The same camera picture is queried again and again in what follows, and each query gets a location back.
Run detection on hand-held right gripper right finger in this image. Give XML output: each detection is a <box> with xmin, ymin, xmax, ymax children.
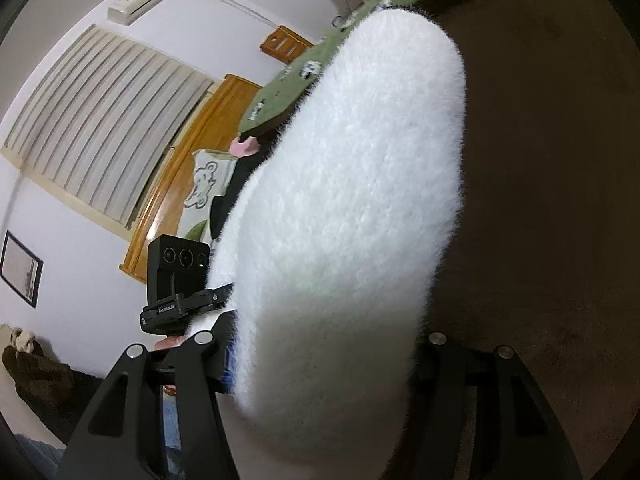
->
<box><xmin>380</xmin><ymin>332</ymin><xmax>583</xmax><ymax>480</ymax></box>

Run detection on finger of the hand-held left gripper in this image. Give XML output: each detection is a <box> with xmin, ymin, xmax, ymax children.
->
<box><xmin>187</xmin><ymin>282</ymin><xmax>235</xmax><ymax>312</ymax></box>

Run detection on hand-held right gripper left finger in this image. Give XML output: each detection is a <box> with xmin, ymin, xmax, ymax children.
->
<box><xmin>55</xmin><ymin>311</ymin><xmax>242</xmax><ymax>480</ymax></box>

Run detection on white fuzzy sweater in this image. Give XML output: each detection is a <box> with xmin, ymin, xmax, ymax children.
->
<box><xmin>206</xmin><ymin>7</ymin><xmax>468</xmax><ymax>453</ymax></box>

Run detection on person's blue jeans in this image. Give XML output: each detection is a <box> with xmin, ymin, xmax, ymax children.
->
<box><xmin>15</xmin><ymin>385</ymin><xmax>185</xmax><ymax>480</ymax></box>

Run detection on bear-print pillow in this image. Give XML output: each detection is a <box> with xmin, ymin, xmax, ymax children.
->
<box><xmin>179</xmin><ymin>149</ymin><xmax>237</xmax><ymax>242</ymax></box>

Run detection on wooden headboard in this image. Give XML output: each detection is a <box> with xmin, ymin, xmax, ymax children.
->
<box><xmin>120</xmin><ymin>74</ymin><xmax>264</xmax><ymax>282</ymax></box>

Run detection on black garment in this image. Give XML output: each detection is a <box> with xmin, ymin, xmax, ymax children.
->
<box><xmin>207</xmin><ymin>152</ymin><xmax>275</xmax><ymax>242</ymax></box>

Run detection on pink soft item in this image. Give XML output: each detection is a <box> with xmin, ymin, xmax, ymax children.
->
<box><xmin>230</xmin><ymin>137</ymin><xmax>262</xmax><ymax>159</ymax></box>

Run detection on dark brown garment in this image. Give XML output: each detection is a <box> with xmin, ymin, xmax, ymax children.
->
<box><xmin>2</xmin><ymin>327</ymin><xmax>103</xmax><ymax>447</ymax></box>

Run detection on large window blind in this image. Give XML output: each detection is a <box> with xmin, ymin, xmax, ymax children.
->
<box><xmin>2</xmin><ymin>25</ymin><xmax>217</xmax><ymax>242</ymax></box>

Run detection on green ball-print blanket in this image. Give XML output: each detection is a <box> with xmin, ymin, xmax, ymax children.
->
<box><xmin>237</xmin><ymin>0</ymin><xmax>506</xmax><ymax>142</ymax></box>

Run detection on wooden nightstand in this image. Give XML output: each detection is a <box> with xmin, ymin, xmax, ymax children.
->
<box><xmin>260</xmin><ymin>26</ymin><xmax>316</xmax><ymax>66</ymax></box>

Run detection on framed wall picture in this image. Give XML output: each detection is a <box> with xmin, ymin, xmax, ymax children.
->
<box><xmin>0</xmin><ymin>230</ymin><xmax>45</xmax><ymax>309</ymax></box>

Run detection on white wall pipe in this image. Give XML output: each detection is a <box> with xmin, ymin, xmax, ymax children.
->
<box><xmin>191</xmin><ymin>0</ymin><xmax>280</xmax><ymax>29</ymax></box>

